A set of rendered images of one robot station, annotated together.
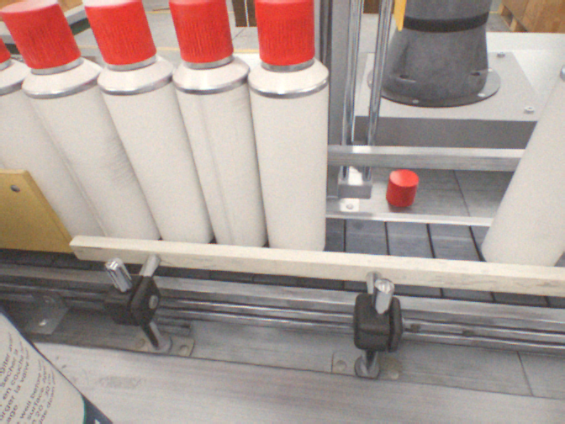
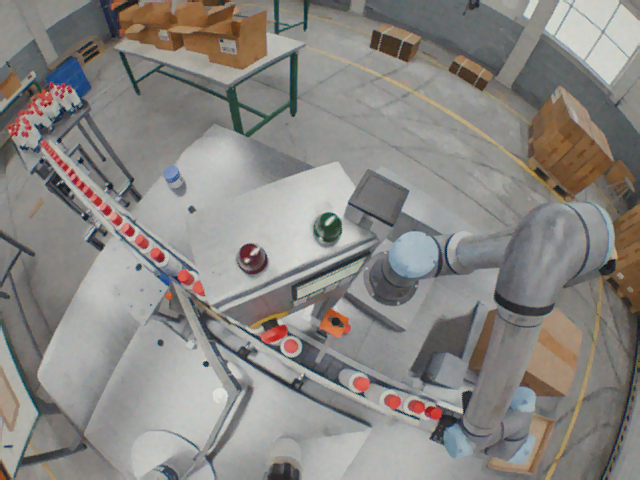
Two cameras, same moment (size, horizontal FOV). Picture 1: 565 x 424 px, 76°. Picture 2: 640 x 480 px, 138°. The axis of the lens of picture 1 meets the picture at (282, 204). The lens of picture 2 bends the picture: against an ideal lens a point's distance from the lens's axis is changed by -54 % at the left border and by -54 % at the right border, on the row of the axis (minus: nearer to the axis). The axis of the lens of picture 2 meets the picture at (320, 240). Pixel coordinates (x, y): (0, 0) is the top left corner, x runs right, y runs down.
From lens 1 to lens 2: 0.60 m
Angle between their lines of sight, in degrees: 24
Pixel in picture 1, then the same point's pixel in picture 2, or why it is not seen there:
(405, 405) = (295, 397)
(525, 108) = (404, 320)
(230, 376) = (262, 376)
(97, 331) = (232, 338)
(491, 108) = (395, 313)
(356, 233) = (311, 350)
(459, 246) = (336, 367)
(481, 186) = (375, 335)
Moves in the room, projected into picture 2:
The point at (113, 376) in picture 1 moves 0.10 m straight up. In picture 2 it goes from (237, 364) to (228, 365)
